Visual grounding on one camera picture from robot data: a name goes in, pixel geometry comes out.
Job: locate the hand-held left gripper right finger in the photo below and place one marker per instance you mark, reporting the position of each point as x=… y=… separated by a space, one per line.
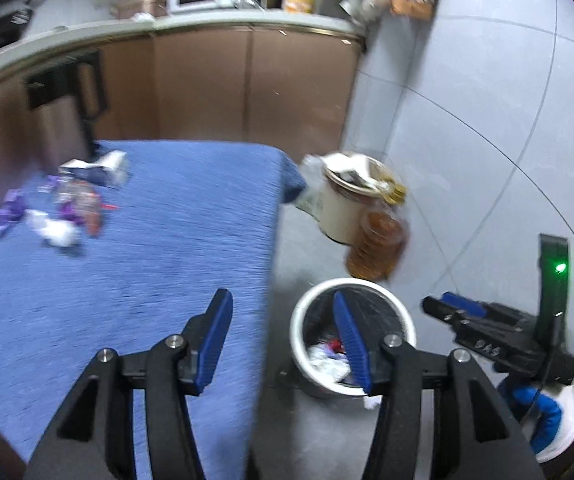
x=352 y=340

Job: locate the white tissue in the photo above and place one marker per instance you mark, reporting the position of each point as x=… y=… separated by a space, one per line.
x=329 y=365
x=54 y=230

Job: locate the white waste bin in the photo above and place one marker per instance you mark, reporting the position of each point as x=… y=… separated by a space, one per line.
x=299 y=340

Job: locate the white cloth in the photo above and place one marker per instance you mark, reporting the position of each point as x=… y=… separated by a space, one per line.
x=143 y=16

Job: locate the purple candy wrapper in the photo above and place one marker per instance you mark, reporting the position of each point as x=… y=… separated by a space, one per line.
x=7 y=212

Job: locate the cooking oil bottle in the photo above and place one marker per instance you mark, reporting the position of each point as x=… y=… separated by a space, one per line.
x=377 y=245

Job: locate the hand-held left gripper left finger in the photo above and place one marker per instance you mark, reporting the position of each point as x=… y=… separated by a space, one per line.
x=214 y=345

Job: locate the cream ceramic pot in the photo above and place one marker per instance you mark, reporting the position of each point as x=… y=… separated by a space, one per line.
x=339 y=210

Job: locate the small purple wrapper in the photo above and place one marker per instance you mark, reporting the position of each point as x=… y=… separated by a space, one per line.
x=69 y=210

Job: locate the brown rice cooker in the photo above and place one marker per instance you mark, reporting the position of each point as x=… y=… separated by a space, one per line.
x=142 y=6

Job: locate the silver white snack packet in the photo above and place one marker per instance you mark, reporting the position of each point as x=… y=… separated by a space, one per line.
x=99 y=167

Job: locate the red snack packet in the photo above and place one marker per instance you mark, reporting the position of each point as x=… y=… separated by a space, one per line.
x=334 y=346

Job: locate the blue towel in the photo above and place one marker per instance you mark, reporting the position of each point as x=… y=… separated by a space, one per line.
x=132 y=285

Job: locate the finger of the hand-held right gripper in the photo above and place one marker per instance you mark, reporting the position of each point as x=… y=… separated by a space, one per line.
x=439 y=310
x=467 y=305

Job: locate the clear plastic bag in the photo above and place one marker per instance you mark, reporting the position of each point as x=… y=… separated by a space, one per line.
x=311 y=185

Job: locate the electric kettle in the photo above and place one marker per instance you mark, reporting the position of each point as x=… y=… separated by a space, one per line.
x=62 y=115

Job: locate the brown red snack wrapper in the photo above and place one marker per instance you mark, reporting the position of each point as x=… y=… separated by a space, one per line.
x=89 y=205

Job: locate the person's right hand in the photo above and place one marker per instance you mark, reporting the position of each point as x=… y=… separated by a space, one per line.
x=542 y=410

